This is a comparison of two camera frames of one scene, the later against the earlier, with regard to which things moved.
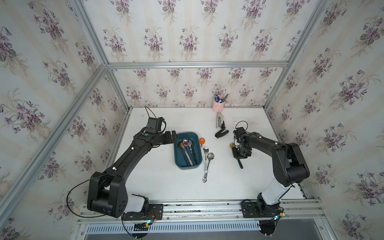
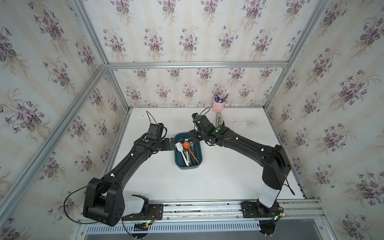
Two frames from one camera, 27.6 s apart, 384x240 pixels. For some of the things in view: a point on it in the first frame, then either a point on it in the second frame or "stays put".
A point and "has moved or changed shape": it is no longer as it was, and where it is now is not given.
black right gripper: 237,155 to 192,137
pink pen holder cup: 217,107 stays put
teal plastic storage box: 180,161 stays put
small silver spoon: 205,150 to 186,151
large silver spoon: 210,156 to 191,144
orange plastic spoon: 202,141 has moved or changed shape
